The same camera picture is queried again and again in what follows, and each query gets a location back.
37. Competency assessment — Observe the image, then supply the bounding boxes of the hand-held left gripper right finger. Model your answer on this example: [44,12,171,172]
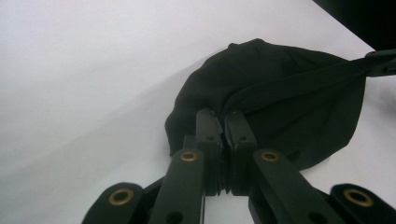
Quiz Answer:
[223,110,259,197]

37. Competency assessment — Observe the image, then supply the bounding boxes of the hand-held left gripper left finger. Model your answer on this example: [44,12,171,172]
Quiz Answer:
[195,108,225,197]

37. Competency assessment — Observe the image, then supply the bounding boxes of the black shorts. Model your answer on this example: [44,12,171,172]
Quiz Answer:
[163,37,375,172]

